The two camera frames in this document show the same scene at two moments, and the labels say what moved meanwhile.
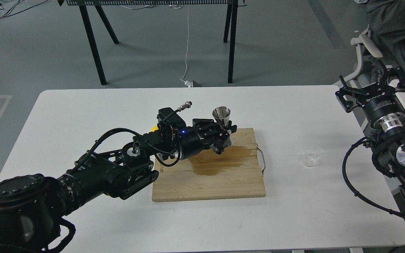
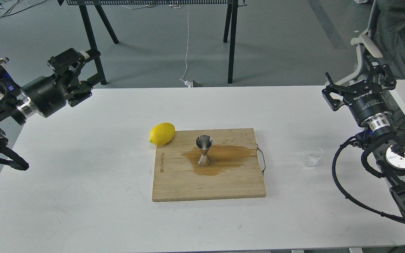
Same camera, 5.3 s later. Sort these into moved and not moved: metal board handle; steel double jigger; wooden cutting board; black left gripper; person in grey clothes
Moved: black left gripper; steel double jigger
Not moved: metal board handle; person in grey clothes; wooden cutting board
